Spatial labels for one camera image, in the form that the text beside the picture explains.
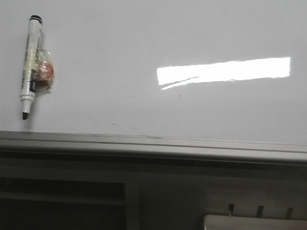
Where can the dark hook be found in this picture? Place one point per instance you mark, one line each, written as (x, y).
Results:
(231, 209)
(289, 213)
(259, 211)

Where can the dark hook middle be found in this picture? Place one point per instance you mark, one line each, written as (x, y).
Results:
(259, 211)

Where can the white whiteboard marker black tip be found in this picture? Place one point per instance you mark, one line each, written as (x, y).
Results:
(31, 64)

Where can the white whiteboard with grey frame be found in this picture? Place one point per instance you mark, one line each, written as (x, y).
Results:
(191, 79)

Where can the dark hook left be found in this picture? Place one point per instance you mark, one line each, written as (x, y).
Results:
(231, 209)

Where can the red magnet taped to marker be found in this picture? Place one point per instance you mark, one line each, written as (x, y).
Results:
(45, 75)

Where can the white tray at bottom right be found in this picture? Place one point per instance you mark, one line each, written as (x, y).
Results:
(220, 222)

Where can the dark hook right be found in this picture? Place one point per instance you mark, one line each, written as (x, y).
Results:
(289, 213)

